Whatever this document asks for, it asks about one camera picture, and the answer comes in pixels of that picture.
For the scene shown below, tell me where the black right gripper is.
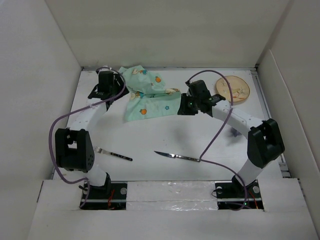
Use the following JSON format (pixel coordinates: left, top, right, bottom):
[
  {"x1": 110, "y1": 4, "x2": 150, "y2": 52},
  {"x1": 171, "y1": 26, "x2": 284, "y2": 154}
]
[{"x1": 177, "y1": 93, "x2": 200, "y2": 116}]

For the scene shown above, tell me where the round bird pattern plate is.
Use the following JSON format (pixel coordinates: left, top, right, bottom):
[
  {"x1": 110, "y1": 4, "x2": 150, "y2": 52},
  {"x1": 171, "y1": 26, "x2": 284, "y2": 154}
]
[{"x1": 215, "y1": 75, "x2": 251, "y2": 103}]

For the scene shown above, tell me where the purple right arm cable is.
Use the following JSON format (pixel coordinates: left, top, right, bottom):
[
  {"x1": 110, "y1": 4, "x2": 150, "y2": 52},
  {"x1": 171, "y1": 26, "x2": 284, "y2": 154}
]
[{"x1": 184, "y1": 69, "x2": 248, "y2": 211}]

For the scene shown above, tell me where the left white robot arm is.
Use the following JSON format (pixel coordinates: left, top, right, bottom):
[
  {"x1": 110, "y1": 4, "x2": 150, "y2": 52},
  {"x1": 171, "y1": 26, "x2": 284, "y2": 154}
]
[{"x1": 54, "y1": 72, "x2": 129, "y2": 199}]

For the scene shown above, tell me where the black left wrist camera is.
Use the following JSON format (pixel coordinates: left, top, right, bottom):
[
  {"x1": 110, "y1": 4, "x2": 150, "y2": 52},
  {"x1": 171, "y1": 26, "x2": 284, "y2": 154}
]
[{"x1": 97, "y1": 71, "x2": 114, "y2": 92}]

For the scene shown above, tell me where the purple mug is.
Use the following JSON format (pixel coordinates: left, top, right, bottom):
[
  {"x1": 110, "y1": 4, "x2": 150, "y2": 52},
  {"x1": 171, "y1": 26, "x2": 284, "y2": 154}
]
[{"x1": 230, "y1": 128, "x2": 242, "y2": 137}]

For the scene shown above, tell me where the green cartoon print cloth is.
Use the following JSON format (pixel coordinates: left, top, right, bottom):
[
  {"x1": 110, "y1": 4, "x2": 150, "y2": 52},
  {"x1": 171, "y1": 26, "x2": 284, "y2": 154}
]
[{"x1": 119, "y1": 65, "x2": 182, "y2": 122}]

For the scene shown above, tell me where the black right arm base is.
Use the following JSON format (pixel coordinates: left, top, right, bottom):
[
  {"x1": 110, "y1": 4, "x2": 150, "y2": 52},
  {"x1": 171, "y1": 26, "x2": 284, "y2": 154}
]
[{"x1": 211, "y1": 177, "x2": 264, "y2": 211}]

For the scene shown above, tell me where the fork with black handle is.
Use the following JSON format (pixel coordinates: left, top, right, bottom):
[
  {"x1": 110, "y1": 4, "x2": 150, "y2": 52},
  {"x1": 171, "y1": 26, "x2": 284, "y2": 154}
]
[{"x1": 93, "y1": 146, "x2": 133, "y2": 162}]

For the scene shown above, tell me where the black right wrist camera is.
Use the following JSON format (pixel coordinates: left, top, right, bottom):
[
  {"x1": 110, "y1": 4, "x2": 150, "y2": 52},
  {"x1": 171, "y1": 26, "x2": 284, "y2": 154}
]
[{"x1": 188, "y1": 80, "x2": 211, "y2": 100}]

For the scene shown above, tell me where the knife with patterned handle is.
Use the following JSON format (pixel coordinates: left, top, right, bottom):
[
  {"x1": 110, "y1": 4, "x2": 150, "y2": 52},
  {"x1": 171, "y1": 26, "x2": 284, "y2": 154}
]
[{"x1": 154, "y1": 151, "x2": 201, "y2": 163}]

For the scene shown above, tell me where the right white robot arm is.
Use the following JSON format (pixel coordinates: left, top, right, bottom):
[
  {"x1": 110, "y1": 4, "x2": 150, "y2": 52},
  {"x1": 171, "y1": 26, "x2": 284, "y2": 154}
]
[{"x1": 178, "y1": 93, "x2": 285, "y2": 197}]

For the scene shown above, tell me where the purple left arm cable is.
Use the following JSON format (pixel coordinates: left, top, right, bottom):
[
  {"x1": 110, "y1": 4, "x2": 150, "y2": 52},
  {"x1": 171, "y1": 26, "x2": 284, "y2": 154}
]
[{"x1": 48, "y1": 69, "x2": 127, "y2": 208}]

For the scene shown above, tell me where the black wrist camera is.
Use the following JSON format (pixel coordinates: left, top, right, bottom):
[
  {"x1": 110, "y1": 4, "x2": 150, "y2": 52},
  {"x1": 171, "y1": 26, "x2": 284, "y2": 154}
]
[
  {"x1": 188, "y1": 80, "x2": 211, "y2": 100},
  {"x1": 97, "y1": 71, "x2": 114, "y2": 92}
]

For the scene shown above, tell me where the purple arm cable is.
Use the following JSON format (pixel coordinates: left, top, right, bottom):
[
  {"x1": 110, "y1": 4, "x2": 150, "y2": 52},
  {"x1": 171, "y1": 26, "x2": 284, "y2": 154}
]
[
  {"x1": 184, "y1": 69, "x2": 248, "y2": 211},
  {"x1": 48, "y1": 69, "x2": 127, "y2": 208}
]

